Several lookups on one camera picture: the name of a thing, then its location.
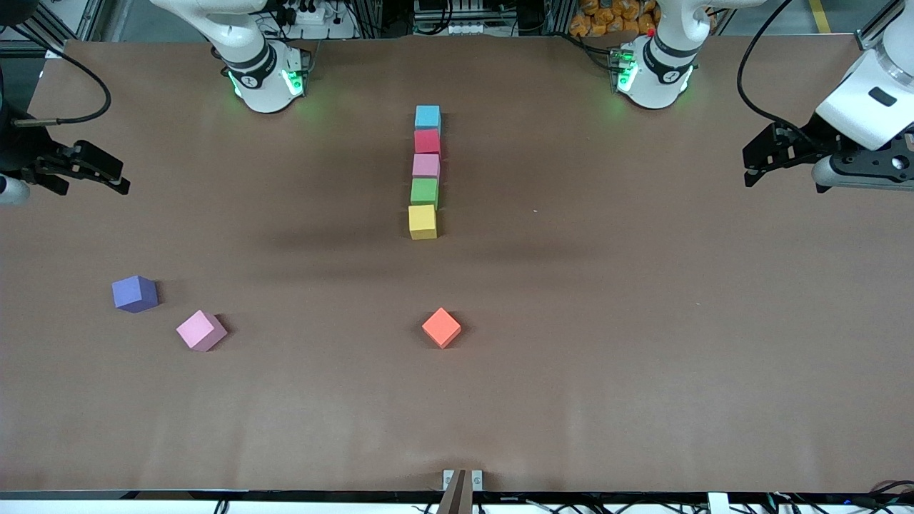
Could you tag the purple foam cube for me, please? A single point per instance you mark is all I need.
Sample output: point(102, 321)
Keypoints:
point(134, 293)

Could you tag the green foam cube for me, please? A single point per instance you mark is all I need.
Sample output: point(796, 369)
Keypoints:
point(424, 191)

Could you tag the white tag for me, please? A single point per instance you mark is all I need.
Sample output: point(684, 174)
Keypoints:
point(717, 503)

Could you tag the white equipment rack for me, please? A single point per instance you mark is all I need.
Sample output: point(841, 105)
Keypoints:
point(464, 27)

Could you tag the aluminium frame profile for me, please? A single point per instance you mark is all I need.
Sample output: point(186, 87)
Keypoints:
point(882, 28)
point(71, 28)

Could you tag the red foam cube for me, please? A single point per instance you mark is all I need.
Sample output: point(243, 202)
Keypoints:
point(427, 141)

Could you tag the white power strip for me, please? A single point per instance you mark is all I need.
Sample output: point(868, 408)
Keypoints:
point(307, 16)

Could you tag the brown tapered bar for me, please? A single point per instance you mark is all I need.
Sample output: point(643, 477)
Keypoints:
point(457, 496)

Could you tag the blue foam cube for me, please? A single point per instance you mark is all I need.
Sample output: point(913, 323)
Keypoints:
point(428, 118)

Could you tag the bag of orange items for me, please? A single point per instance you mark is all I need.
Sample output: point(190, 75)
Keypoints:
point(614, 18)

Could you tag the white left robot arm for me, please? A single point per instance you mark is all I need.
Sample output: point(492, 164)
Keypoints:
point(653, 78)

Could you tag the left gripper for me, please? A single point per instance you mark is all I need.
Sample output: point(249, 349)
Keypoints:
point(805, 141)

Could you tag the small grey metal plate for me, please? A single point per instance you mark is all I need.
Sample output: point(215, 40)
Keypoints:
point(448, 480)
point(477, 480)

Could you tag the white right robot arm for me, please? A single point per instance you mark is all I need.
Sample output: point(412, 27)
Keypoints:
point(264, 78)

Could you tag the brown table mat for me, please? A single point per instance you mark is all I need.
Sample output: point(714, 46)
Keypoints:
point(285, 414)

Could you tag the orange foam cube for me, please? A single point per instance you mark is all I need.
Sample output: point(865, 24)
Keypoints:
point(441, 327)

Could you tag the pink foam cube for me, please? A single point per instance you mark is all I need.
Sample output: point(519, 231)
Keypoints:
point(200, 330)
point(425, 166)

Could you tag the black table edge strip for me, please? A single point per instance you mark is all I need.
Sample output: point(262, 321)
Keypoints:
point(214, 494)

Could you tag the yellow foam cube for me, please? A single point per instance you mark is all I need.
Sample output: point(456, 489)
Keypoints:
point(422, 221)

